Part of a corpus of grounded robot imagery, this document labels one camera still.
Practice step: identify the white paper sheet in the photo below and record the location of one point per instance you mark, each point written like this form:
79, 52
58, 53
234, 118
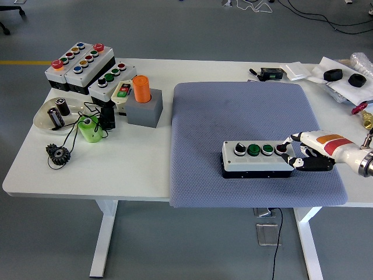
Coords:
332, 64

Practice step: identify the grey block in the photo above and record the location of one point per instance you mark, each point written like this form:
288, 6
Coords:
142, 113

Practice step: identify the grey four-button control box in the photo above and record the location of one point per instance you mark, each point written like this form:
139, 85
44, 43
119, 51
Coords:
256, 163
97, 91

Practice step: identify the black gear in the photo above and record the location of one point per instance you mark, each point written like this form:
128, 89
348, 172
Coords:
59, 156

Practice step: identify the black office chair base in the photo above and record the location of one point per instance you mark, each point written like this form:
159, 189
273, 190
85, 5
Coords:
6, 29

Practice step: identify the metal floor socket box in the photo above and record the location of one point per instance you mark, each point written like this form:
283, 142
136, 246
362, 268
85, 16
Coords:
262, 212

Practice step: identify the grey metal stand foot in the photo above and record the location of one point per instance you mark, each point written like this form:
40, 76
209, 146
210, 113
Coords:
226, 2

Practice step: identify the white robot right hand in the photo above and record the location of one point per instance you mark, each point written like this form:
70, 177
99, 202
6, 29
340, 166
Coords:
326, 148

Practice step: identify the black plug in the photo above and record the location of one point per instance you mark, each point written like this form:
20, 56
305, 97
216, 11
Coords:
254, 71

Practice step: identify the black module box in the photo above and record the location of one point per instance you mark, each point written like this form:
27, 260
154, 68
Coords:
272, 74

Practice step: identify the white switch plate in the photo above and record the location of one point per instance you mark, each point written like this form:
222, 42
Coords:
295, 71

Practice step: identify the cream pendant switch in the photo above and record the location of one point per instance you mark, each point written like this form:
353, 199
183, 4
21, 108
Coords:
122, 90

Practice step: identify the grey-blue textured mat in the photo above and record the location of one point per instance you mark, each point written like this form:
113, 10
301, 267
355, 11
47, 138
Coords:
209, 116

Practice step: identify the white table leg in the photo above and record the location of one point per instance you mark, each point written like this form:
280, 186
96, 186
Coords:
310, 245
102, 239

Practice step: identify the five-button box with e-stop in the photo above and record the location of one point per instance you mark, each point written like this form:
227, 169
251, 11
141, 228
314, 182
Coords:
55, 76
87, 71

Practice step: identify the bubble wrap bag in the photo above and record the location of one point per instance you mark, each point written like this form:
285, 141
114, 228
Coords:
361, 61

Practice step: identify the small black device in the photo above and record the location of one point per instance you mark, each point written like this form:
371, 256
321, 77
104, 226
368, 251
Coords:
107, 118

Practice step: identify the black capacitor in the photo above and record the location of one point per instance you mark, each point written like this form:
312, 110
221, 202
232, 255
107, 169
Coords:
56, 117
63, 107

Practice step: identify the orange cylinder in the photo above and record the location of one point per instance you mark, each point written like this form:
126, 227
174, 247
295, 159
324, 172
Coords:
141, 89

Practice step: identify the clear shallow dish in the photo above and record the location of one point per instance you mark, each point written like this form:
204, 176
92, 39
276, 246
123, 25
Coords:
43, 118

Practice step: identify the metal floor socket plate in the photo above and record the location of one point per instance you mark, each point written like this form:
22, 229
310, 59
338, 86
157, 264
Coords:
266, 234

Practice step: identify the green cylinder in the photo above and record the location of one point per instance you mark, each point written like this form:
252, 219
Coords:
90, 131

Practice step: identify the clear plastic bag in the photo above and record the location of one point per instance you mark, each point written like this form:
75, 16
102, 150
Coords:
336, 93

